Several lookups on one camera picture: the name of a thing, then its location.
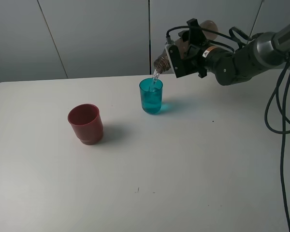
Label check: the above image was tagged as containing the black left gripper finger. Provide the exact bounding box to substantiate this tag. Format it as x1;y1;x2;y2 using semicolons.
178;18;206;45

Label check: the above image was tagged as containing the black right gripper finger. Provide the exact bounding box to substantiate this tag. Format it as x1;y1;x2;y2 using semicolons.
168;49;196;78

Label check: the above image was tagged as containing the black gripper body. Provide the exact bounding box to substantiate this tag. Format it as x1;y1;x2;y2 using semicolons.
178;40;230;78

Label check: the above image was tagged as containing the brown translucent plastic bottle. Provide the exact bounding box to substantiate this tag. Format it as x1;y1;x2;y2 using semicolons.
153;20;218;74

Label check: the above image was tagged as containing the teal translucent plastic cup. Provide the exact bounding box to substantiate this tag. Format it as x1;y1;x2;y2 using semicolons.
139;78;163;114

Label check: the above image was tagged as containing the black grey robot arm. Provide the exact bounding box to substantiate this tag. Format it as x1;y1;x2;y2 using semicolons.
165;19;290;86

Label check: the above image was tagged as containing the red plastic cup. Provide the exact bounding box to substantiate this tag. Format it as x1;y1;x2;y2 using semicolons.
68;104;103;145

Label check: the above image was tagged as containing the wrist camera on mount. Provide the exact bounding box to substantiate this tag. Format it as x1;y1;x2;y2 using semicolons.
165;36;187;58

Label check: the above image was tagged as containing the black cable bundle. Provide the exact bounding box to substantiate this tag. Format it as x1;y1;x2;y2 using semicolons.
165;26;290;232

